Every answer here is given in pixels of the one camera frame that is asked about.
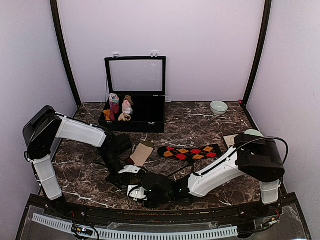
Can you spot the black frame post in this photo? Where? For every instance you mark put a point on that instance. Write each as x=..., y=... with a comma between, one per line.
x=258, y=52
x=63, y=51

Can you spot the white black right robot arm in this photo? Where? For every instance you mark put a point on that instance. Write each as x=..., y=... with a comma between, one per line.
x=251, y=155

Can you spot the black left frame post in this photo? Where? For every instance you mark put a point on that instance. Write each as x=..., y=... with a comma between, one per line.
x=63, y=51

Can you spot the small circuit board left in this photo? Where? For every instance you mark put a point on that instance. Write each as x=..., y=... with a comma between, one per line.
x=81, y=231

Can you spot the pale green bowl on plate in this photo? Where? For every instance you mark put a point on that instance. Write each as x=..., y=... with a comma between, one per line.
x=253, y=132

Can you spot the beige rolled sock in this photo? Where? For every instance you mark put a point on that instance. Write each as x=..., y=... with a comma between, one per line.
x=124, y=117

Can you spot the orange rolled sock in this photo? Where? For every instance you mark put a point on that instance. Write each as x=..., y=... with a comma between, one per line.
x=107, y=114

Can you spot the pale green bowl at back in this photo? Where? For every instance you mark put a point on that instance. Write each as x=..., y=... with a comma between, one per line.
x=218, y=107

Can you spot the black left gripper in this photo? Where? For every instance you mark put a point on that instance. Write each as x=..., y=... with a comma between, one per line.
x=124, y=178

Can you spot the black right frame post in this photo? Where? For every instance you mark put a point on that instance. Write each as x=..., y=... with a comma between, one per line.
x=258, y=52

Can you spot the multicolour rolled sock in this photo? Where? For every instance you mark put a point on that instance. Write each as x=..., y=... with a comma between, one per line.
x=113, y=98

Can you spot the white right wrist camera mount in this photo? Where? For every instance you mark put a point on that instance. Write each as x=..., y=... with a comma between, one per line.
x=136, y=192

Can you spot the black box with glass lid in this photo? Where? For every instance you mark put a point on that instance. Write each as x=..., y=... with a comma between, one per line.
x=143, y=78

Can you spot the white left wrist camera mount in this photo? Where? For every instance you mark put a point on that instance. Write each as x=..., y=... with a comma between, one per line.
x=132, y=169

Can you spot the pink white rolled sock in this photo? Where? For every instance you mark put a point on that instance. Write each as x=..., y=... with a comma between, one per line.
x=127, y=107

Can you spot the magenta rolled sock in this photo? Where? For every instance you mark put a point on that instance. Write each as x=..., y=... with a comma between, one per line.
x=114, y=110

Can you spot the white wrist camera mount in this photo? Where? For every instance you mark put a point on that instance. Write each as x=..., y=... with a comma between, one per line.
x=136, y=192
x=132, y=169

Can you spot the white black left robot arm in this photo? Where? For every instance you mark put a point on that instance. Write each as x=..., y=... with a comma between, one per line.
x=48, y=125

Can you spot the black argyle orange red sock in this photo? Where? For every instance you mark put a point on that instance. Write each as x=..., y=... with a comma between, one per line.
x=191, y=155

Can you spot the brown rolled sock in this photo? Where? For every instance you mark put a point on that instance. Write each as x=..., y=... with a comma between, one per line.
x=129, y=99

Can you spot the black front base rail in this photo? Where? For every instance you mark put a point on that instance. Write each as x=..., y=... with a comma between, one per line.
x=232, y=214

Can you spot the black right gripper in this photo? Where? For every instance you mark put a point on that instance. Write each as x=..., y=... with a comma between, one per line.
x=150, y=205

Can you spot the square floral plate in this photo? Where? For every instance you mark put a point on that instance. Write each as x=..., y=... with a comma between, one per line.
x=230, y=140

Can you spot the striped beige maroon sock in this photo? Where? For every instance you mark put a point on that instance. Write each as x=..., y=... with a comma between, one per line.
x=141, y=154

